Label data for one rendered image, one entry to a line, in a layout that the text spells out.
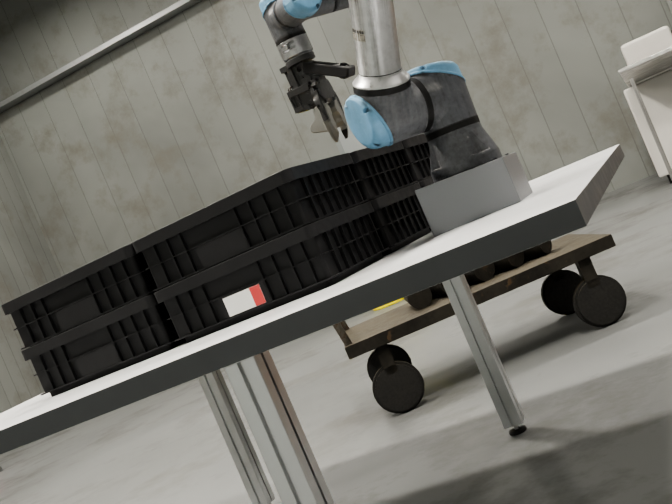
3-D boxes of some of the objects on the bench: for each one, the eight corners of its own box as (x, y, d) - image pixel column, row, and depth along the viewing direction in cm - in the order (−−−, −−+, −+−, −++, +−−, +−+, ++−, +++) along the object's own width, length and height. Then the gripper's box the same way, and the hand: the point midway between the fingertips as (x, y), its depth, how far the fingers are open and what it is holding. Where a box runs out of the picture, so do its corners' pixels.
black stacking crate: (440, 227, 227) (420, 181, 227) (395, 252, 200) (372, 199, 200) (305, 282, 245) (287, 239, 245) (247, 311, 219) (226, 263, 219)
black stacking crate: (247, 311, 219) (226, 263, 219) (173, 349, 192) (149, 294, 192) (122, 362, 237) (103, 317, 237) (38, 402, 211) (17, 352, 210)
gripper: (293, 65, 228) (329, 146, 229) (270, 69, 217) (308, 154, 219) (322, 49, 224) (359, 132, 225) (300, 53, 213) (339, 140, 215)
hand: (342, 133), depth 221 cm, fingers open, 5 cm apart
